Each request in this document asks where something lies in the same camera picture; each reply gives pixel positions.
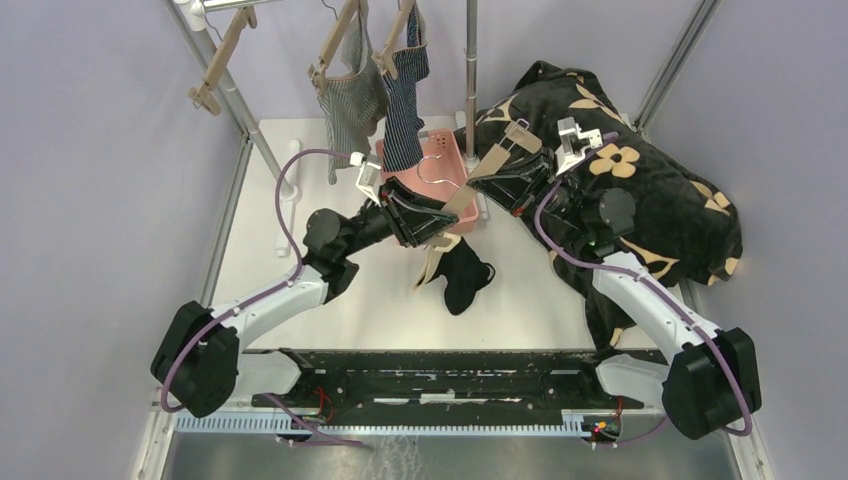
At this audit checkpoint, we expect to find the empty wooden clip hanger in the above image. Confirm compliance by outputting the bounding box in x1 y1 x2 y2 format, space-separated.
180 1 257 116

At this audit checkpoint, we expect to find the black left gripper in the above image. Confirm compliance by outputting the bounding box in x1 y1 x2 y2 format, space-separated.
339 175 459 258

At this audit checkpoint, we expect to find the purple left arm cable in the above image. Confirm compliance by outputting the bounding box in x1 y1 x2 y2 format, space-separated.
158 148 352 414

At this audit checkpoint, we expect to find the navy striped underwear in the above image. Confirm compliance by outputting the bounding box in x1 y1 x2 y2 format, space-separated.
383 5 430 173

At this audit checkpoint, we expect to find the black underwear beige waistband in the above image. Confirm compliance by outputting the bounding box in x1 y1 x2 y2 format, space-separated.
412 237 496 316

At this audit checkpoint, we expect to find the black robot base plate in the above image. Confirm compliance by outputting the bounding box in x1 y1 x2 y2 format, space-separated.
276 350 643 427

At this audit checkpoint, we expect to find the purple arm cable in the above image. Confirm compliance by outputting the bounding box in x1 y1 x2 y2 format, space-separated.
158 148 352 414
533 132 755 439

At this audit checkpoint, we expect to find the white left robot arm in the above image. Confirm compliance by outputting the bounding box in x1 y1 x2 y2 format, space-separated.
150 181 459 418

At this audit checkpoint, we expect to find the right aluminium frame post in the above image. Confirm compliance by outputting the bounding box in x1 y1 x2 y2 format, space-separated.
633 0 721 135

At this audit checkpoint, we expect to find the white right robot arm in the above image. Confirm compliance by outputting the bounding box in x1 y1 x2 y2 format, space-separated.
466 153 762 440

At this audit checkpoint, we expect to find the right metal rack pole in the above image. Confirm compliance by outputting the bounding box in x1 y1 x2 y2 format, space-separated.
465 0 478 169

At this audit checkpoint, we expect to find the white slotted cable duct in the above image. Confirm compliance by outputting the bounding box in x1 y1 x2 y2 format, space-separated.
174 410 598 439

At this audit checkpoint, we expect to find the left aluminium frame rail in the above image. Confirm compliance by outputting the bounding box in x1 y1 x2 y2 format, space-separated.
200 135 254 305

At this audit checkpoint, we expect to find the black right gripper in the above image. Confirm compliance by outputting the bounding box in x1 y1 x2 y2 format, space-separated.
470 146 592 233

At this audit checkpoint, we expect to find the grey striped underwear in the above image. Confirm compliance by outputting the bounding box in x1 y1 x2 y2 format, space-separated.
316 3 388 155

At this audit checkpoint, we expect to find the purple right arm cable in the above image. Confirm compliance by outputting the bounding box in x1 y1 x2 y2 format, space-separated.
533 132 755 439

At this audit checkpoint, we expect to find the pink plastic basket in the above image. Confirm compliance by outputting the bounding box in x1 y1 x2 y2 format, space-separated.
382 129 468 203

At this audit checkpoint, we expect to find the black floral blanket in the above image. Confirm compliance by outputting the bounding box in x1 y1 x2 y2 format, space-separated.
457 60 745 352

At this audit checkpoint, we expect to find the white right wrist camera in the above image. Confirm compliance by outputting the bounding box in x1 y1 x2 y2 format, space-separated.
555 117 603 175

